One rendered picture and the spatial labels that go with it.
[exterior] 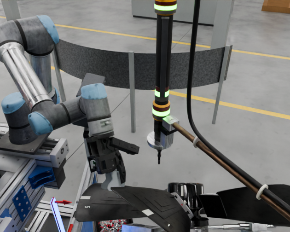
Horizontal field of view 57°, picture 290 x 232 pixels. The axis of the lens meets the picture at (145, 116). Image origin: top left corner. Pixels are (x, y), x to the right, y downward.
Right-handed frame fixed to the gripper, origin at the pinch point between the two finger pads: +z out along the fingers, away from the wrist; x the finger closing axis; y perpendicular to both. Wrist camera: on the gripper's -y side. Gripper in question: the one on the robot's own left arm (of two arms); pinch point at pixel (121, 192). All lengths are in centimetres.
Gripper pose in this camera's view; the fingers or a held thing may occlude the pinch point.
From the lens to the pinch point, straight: 89.9
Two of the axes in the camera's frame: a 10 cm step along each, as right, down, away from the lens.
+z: 2.0, 9.8, 0.5
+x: 6.2, -0.9, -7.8
